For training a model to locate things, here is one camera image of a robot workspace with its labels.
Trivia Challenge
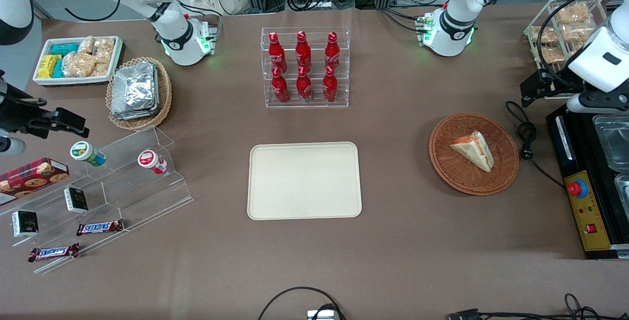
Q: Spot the white rectangular snack bin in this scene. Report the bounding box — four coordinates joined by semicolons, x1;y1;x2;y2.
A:
32;35;124;87

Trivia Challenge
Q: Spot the light tan wicker basket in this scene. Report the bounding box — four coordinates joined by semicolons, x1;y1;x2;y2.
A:
106;57;173;132

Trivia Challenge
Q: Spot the black appliance with yellow panel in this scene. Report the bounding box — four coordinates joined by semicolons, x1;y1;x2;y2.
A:
546;104;629;261

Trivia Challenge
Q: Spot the black power cable with plug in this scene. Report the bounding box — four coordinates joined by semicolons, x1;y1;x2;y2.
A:
505;100;566;189

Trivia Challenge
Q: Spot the silver foil container stack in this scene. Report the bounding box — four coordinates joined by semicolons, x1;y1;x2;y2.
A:
110;61;161;122

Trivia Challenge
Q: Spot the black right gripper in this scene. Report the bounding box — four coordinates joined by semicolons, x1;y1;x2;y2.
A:
0;70;90;139

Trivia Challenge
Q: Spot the clear bag of fried snacks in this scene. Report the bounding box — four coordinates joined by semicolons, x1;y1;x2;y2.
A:
530;26;559;46
533;46;566;65
562;23;598;44
554;3;591;25

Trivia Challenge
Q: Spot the green lid yogurt cup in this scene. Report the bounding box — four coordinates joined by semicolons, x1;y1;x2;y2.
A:
69;140;107;168

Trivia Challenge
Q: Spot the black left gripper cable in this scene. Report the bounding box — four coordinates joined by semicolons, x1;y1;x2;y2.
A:
537;0;613;87

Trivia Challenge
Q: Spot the clear acrylic stepped display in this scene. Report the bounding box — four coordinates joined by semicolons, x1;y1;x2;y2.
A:
0;124;195;276

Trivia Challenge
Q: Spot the brown round wicker basket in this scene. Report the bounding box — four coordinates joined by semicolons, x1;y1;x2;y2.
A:
429;113;520;197

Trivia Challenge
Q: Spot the yellow snack packet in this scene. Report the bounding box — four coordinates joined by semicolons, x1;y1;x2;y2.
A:
37;54;61;79

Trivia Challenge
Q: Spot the triangle sandwich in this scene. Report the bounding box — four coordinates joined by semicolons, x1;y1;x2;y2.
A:
450;131;495;173

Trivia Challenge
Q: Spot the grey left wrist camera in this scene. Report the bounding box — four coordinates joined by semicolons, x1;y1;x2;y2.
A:
566;91;629;116

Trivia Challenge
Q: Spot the small black white box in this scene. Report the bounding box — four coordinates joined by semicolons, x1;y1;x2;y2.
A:
11;210;39;238
63;186;89;214

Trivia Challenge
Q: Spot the cream plastic serving tray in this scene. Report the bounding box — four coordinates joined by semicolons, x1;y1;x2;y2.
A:
247;142;363;221

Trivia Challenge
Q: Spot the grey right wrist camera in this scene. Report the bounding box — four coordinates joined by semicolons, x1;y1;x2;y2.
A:
0;136;27;157

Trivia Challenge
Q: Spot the red tartan cookie box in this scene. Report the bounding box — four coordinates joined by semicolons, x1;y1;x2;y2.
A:
0;157;70;207

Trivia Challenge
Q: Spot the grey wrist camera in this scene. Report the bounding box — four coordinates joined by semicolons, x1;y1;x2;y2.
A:
566;91;629;116
0;136;27;157

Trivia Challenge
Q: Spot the red cola bottle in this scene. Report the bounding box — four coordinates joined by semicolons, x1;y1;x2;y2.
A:
324;31;342;71
295;30;313;71
322;65;339;103
296;65;313;102
271;66;291;104
268;32;288;73

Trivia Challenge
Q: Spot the black looped cable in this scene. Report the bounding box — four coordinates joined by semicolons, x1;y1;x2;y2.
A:
257;286;347;320

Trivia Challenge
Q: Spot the clear plastic food container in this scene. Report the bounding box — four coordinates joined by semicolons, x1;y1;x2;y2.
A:
592;114;629;174
614;173;629;208

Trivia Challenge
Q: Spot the snickers chocolate bar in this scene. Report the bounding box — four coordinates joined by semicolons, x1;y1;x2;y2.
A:
28;242;81;263
76;219;125;237

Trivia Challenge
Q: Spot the white wire rack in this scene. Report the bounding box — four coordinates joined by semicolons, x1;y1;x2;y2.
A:
523;0;610;100

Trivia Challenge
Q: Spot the black tangled cable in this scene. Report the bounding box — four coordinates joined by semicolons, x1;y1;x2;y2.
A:
446;292;629;320

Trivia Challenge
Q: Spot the clear acrylic bottle rack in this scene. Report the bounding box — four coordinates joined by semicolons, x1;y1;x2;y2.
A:
260;27;350;109

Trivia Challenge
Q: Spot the red lid yogurt cup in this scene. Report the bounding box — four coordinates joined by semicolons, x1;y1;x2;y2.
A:
137;149;169;175

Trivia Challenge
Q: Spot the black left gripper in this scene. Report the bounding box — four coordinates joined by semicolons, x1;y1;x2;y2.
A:
521;70;588;108

